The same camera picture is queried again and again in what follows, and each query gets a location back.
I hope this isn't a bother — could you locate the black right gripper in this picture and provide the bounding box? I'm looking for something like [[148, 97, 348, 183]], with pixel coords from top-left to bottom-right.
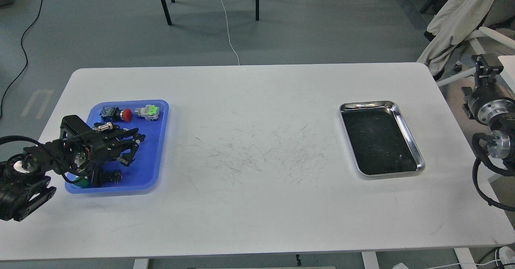
[[461, 54, 515, 125]]

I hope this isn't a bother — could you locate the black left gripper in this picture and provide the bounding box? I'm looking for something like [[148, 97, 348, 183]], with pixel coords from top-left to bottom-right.
[[66, 127, 146, 172]]

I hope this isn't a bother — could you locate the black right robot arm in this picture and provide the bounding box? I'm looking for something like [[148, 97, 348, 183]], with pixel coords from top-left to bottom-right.
[[461, 53, 515, 212]]

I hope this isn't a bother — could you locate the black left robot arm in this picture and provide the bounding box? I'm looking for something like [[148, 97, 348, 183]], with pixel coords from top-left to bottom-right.
[[0, 125, 145, 222]]

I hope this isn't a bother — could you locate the blue plastic tray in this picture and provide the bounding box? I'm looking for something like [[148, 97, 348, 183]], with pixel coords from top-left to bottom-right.
[[64, 100, 169, 195]]

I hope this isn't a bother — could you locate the white chair with cloth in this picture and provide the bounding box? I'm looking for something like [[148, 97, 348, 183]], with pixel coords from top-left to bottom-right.
[[417, 0, 495, 81]]

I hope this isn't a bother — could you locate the silver metal tray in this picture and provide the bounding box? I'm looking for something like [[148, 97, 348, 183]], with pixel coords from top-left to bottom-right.
[[340, 101, 426, 179]]

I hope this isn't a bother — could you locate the red push button switch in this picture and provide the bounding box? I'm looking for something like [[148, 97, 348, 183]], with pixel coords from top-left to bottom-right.
[[99, 107, 132, 122]]

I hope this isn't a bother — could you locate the black switch contact block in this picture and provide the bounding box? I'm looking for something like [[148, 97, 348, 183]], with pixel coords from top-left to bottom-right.
[[90, 167, 122, 188]]

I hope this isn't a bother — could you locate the green grey switch part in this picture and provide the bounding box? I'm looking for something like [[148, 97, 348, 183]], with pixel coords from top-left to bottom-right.
[[134, 105, 160, 121]]

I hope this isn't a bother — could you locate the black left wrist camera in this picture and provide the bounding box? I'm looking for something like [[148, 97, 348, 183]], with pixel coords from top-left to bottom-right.
[[60, 115, 114, 140]]

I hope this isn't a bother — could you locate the green push button switch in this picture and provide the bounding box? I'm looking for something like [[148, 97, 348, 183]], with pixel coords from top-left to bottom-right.
[[72, 176, 91, 189]]

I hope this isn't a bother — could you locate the black floor cable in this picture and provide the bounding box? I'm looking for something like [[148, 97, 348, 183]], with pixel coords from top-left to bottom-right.
[[0, 0, 87, 113]]

